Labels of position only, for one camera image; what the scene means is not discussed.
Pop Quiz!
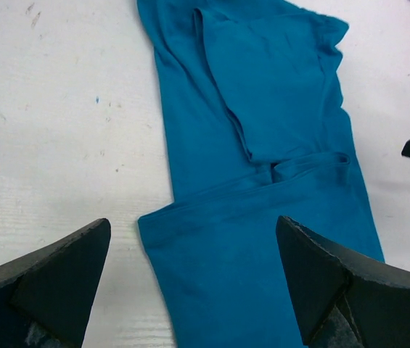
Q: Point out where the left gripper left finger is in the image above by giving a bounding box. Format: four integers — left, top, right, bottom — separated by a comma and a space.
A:
0, 218, 111, 347

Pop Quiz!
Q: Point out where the blue t shirt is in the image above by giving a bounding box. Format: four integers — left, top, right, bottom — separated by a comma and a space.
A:
137, 1, 383, 347

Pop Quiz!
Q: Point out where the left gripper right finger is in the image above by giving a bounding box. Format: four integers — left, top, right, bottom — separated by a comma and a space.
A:
276, 217, 410, 347

